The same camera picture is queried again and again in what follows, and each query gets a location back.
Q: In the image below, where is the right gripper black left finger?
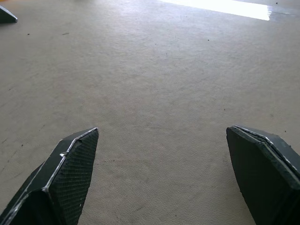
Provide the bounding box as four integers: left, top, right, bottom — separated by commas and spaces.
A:
0, 127, 99, 225

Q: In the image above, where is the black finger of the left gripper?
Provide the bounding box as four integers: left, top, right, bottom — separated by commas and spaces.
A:
0, 5, 18, 24

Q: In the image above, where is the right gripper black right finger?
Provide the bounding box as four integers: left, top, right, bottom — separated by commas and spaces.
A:
226, 125, 300, 225

